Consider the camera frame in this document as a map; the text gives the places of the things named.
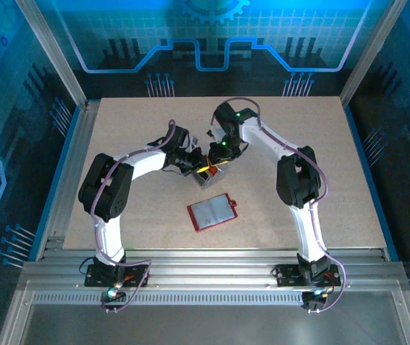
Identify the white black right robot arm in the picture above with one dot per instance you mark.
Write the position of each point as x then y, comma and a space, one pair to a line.
273, 138

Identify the red card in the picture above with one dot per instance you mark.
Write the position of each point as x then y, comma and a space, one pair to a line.
212, 173

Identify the grey front panel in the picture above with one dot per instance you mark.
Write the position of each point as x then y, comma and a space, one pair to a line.
208, 327

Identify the red leather card holder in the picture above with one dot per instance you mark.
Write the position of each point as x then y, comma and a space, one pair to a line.
233, 203

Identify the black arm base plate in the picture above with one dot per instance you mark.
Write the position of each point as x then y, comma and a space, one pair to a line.
286, 275
91, 278

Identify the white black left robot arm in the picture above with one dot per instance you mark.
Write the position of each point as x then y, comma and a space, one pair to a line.
144, 163

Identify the aluminium front rail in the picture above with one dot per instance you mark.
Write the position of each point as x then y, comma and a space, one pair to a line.
208, 273

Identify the aluminium frame post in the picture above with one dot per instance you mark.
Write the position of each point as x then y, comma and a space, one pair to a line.
370, 54
53, 54

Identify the side frame rail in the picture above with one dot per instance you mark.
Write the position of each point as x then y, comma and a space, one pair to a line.
70, 172
368, 172

